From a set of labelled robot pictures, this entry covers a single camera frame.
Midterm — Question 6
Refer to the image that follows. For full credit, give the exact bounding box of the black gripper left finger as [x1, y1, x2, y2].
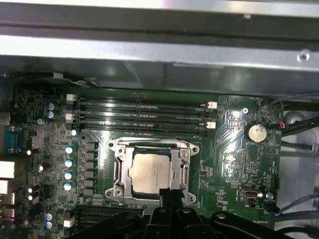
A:
[71, 189, 180, 239]

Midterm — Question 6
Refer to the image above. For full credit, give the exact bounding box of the open black PC case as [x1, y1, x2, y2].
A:
[0, 0, 319, 239]

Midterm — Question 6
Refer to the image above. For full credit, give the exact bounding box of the round coin battery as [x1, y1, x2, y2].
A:
[245, 120, 268, 144]

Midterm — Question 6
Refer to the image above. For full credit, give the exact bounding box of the metal socket cover frame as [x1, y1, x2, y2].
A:
[113, 143, 192, 200]

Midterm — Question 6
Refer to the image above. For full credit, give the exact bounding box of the silver square CPU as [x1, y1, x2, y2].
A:
[128, 146, 175, 195]

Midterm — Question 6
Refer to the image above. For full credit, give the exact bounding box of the CPU socket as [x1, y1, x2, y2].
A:
[104, 138, 200, 206]

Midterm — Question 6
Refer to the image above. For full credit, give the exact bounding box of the silver rear port block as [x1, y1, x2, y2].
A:
[0, 160, 16, 225]

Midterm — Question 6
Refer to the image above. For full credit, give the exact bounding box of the green motherboard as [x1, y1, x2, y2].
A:
[11, 87, 285, 239]

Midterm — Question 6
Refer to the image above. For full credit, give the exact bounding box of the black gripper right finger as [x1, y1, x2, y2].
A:
[171, 189, 287, 239]

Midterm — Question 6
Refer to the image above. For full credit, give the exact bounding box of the thick black cable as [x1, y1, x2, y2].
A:
[286, 116, 319, 133]
[281, 141, 319, 151]

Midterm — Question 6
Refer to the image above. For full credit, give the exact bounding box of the silver board connector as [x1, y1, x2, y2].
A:
[240, 186, 260, 200]

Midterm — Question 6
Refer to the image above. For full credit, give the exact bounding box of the blue serial port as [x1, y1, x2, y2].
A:
[2, 125, 25, 153]

